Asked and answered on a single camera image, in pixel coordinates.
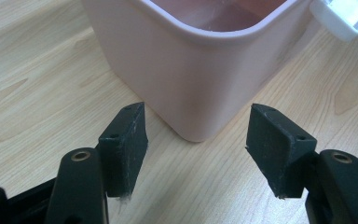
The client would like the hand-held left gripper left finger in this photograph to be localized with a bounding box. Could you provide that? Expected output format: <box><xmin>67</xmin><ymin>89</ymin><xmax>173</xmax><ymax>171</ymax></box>
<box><xmin>97</xmin><ymin>101</ymin><xmax>149</xmax><ymax>200</ymax></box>

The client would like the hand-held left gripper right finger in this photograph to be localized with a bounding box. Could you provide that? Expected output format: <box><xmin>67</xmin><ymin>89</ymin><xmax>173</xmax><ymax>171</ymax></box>
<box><xmin>245</xmin><ymin>103</ymin><xmax>318</xmax><ymax>199</ymax></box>

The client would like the pink storage box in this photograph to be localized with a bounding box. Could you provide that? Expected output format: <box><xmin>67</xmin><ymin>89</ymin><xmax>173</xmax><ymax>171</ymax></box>
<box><xmin>80</xmin><ymin>0</ymin><xmax>358</xmax><ymax>143</ymax></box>

